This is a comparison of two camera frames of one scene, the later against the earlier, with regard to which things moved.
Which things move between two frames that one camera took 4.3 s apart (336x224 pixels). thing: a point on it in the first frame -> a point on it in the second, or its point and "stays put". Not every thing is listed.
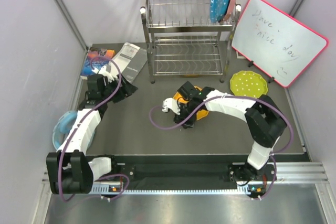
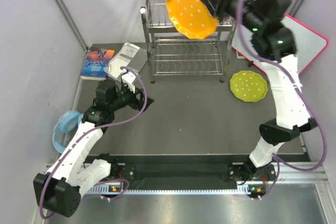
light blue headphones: x=63 y=127 stays put
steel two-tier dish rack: x=180 y=38 stays put
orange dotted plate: x=201 y=114 -> x=189 y=14
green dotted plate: x=249 y=83 stays put
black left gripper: x=126 y=90 -> x=137 y=104
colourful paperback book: x=95 y=58 stays put
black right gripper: x=187 y=124 -> x=216 y=4
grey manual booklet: x=128 y=61 stays put
